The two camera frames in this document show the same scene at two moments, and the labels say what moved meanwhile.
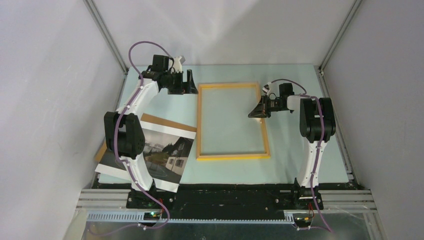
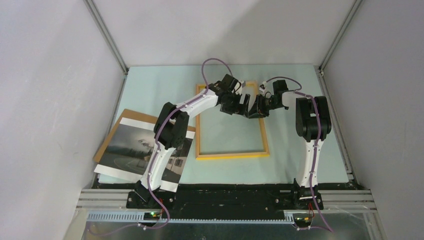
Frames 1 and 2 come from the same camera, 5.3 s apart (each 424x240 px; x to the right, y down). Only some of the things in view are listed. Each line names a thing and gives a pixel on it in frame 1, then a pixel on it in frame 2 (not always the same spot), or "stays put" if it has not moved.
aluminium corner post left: (100, 23) stays put
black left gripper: (187, 87) to (242, 110)
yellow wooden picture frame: (201, 157) stays put
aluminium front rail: (340, 200) stays put
